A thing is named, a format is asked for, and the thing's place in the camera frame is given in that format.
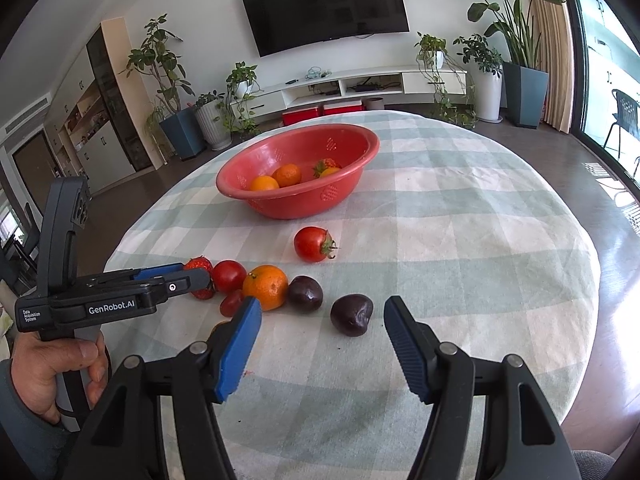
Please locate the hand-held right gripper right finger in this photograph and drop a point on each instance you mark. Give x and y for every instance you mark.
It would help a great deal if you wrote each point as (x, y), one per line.
(407, 350)

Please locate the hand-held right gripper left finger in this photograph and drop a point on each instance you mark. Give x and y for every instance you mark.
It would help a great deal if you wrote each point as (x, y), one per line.
(240, 350)

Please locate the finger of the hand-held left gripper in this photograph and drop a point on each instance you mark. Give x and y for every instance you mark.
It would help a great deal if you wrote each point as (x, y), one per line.
(185, 285)
(160, 271)

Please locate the red strawberry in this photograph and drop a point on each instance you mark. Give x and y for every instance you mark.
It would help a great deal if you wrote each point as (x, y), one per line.
(200, 263)
(327, 163)

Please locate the brown kiwi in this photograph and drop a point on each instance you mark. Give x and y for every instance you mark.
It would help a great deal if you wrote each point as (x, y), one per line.
(220, 326)

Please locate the red grape tomato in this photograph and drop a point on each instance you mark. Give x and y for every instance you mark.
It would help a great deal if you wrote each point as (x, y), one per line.
(231, 305)

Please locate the dark purple cherry tomato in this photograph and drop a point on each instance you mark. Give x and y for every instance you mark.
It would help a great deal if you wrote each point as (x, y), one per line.
(351, 314)

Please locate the dark purple plum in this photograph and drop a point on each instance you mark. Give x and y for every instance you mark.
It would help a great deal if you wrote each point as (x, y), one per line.
(305, 293)

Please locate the red plastic colander bowl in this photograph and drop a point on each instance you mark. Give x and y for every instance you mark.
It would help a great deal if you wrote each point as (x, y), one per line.
(300, 205)

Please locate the dark orange mandarin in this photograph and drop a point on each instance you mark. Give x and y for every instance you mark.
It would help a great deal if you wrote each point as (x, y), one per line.
(287, 175)

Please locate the person's left hand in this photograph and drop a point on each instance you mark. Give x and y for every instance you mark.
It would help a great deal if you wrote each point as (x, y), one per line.
(35, 375)

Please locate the green white checkered tablecloth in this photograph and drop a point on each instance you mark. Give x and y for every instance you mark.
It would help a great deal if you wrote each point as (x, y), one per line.
(475, 260)

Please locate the branchy tree in blue pot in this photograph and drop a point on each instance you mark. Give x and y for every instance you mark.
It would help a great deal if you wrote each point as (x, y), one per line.
(182, 132)

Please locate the plant in ribbed white pot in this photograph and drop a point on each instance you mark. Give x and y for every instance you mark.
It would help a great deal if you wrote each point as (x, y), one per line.
(212, 127)

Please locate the trailing pothos in white pot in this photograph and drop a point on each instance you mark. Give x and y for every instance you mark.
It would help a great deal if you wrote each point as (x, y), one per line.
(243, 87)
(437, 57)

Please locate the red storage box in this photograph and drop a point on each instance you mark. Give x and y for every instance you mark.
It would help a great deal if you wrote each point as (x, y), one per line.
(342, 108)
(300, 116)

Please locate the grey round stool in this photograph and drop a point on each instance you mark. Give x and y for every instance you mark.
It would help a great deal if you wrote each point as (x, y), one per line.
(373, 104)

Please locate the black set-top box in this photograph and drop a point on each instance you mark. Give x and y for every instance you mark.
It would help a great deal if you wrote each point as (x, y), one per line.
(370, 86)

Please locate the bushy plant in white pot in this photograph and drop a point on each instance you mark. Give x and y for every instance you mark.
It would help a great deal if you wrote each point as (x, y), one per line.
(489, 95)

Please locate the white television cabinet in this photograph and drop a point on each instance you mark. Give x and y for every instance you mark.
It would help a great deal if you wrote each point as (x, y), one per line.
(435, 82)

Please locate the broad-leaf plant in blue pot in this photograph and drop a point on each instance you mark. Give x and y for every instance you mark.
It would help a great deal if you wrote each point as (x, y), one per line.
(525, 95)

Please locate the black outdoor chair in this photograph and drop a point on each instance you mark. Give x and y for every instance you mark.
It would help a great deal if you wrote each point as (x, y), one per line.
(625, 110)

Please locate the beige curtain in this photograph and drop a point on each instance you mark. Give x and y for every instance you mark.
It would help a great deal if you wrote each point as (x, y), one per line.
(555, 60)

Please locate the glass sliding door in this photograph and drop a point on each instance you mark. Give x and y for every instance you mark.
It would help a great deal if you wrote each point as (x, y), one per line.
(610, 35)

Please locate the white wall cupboard unit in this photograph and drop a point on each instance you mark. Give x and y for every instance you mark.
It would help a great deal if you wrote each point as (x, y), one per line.
(100, 150)

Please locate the black wall television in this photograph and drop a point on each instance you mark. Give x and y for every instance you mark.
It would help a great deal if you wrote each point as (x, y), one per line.
(325, 5)

